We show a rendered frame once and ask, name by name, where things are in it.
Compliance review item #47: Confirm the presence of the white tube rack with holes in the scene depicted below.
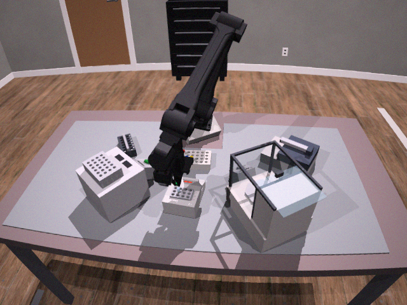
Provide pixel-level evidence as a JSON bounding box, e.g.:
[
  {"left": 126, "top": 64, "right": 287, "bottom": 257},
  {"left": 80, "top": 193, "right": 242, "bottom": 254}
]
[{"left": 184, "top": 150, "right": 212, "bottom": 170}]

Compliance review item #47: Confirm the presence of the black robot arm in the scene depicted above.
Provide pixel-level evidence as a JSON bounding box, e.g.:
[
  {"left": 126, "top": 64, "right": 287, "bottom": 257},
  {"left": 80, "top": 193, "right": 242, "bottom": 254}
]
[{"left": 148, "top": 11, "right": 247, "bottom": 187}]

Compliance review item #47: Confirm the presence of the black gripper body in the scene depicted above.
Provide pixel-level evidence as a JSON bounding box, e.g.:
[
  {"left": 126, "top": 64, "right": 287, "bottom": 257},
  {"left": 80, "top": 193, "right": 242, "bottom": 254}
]
[{"left": 173, "top": 149, "right": 193, "bottom": 177}]

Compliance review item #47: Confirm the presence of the light grey bench mat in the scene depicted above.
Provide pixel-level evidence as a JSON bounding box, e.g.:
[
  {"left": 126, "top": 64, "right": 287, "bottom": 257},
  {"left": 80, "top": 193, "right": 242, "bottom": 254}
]
[{"left": 3, "top": 121, "right": 390, "bottom": 255}]

